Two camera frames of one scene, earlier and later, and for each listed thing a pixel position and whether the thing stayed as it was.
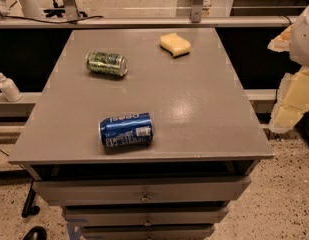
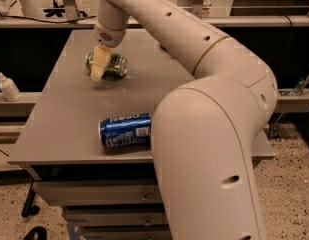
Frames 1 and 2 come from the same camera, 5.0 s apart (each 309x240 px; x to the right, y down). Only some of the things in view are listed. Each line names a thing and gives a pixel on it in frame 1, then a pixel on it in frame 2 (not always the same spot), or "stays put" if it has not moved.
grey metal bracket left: [71, 9] stays put
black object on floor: [36, 233] stays put
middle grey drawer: [144, 216] stays put
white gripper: [304, 41] → [109, 36]
